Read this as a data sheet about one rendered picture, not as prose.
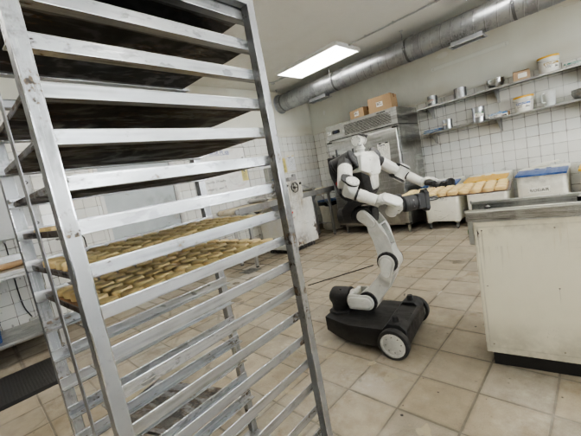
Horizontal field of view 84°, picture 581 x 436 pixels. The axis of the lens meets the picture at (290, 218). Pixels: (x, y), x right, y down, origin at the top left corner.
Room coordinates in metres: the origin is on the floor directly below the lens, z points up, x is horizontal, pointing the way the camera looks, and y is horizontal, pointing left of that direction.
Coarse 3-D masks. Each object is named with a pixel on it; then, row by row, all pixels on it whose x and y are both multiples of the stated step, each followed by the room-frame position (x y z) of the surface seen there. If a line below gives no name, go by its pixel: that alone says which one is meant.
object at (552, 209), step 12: (540, 204) 1.56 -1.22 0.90; (552, 204) 1.52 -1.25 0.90; (564, 204) 1.49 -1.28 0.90; (576, 204) 1.47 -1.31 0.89; (468, 216) 1.73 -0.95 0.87; (480, 216) 1.70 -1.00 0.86; (492, 216) 1.67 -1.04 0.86; (504, 216) 1.64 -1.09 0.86; (516, 216) 1.61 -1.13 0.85; (528, 216) 1.58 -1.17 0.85; (540, 216) 1.55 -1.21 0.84; (552, 216) 1.52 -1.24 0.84
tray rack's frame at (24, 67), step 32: (0, 0) 0.60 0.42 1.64; (224, 0) 1.01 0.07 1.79; (32, 64) 0.62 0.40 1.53; (0, 96) 0.76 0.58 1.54; (32, 96) 0.61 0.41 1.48; (32, 128) 0.60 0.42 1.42; (0, 160) 0.91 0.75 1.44; (64, 192) 0.62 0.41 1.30; (64, 224) 0.61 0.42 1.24; (32, 256) 0.92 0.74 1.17; (32, 288) 0.90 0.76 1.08; (64, 320) 0.76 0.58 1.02; (96, 320) 0.61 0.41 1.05; (96, 352) 0.60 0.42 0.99; (128, 416) 0.62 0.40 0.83
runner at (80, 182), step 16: (224, 160) 0.94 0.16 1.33; (240, 160) 0.98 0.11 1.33; (256, 160) 1.03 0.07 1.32; (80, 176) 0.67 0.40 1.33; (96, 176) 0.69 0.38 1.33; (112, 176) 0.71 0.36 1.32; (128, 176) 0.74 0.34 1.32; (144, 176) 0.76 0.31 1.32; (160, 176) 0.79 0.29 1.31; (176, 176) 0.83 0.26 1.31
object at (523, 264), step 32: (480, 224) 1.69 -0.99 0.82; (512, 224) 1.61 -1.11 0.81; (544, 224) 1.53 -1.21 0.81; (576, 224) 1.46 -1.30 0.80; (480, 256) 1.70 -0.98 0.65; (512, 256) 1.62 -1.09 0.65; (544, 256) 1.54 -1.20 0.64; (576, 256) 1.47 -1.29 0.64; (480, 288) 1.72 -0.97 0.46; (512, 288) 1.63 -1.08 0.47; (544, 288) 1.55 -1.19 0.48; (576, 288) 1.47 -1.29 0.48; (512, 320) 1.63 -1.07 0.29; (544, 320) 1.55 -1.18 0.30; (576, 320) 1.48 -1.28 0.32; (512, 352) 1.65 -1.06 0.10; (544, 352) 1.56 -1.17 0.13; (576, 352) 1.48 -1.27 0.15
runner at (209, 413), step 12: (288, 348) 1.02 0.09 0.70; (276, 360) 0.97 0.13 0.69; (264, 372) 0.93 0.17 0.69; (240, 384) 0.86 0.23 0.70; (252, 384) 0.89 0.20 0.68; (228, 396) 0.83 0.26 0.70; (216, 408) 0.80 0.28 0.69; (192, 420) 0.75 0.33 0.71; (204, 420) 0.77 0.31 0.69; (180, 432) 0.72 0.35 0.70; (192, 432) 0.74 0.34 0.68
